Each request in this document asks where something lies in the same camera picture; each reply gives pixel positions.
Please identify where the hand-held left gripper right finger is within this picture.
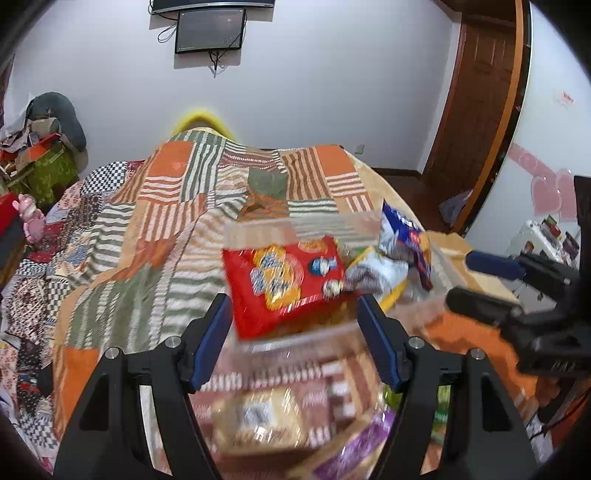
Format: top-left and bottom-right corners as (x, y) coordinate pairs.
(358, 294), (536, 480)

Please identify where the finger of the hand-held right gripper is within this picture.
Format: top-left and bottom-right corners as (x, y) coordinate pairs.
(445, 286), (525, 328)
(465, 250), (527, 280)

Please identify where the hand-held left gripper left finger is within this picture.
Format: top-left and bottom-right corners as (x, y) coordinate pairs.
(53, 293), (234, 480)

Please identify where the white and yellow snack packet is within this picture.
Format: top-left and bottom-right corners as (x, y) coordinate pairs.
(344, 247), (410, 311)

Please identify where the clear plastic storage box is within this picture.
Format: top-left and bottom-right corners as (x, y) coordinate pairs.
(224, 210), (467, 357)

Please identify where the red snack bag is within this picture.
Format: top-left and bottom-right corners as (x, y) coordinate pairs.
(222, 235), (348, 341)

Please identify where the blue potato chip bag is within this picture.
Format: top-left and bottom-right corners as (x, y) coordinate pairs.
(379, 199), (435, 291)

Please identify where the white side table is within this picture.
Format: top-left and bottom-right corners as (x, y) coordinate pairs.
(505, 218), (581, 296)

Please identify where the grey cloth on floor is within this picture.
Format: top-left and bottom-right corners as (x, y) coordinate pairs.
(438, 188), (472, 228)

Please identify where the beige labelled snack packet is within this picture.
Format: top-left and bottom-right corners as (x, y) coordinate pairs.
(211, 391), (306, 459)

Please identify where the green snack packet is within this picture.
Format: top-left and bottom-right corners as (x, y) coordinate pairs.
(382, 382), (452, 444)

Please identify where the striped patchwork blanket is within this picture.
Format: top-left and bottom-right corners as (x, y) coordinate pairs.
(53, 129), (550, 480)

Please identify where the purple snack packet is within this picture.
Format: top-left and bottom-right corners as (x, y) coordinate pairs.
(293, 410), (400, 480)

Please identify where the brown wooden door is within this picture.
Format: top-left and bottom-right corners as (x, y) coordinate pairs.
(421, 13), (519, 178)

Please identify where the checkered patchwork cloth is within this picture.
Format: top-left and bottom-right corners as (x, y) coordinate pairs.
(0, 159), (153, 462)

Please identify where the pink plush toy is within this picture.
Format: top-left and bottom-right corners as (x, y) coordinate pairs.
(12, 194), (47, 244)

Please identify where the yellow curved object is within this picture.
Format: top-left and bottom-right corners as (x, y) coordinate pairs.
(173, 108), (237, 140)

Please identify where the red box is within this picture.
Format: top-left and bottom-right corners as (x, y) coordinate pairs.
(0, 191), (20, 234)

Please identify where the orange cardboard box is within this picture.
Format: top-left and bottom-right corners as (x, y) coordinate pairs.
(17, 133), (62, 168)

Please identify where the small black wall monitor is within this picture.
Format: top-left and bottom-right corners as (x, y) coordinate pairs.
(174, 8), (247, 55)

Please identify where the black wall television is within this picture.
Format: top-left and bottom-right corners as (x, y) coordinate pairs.
(149, 0), (276, 14)

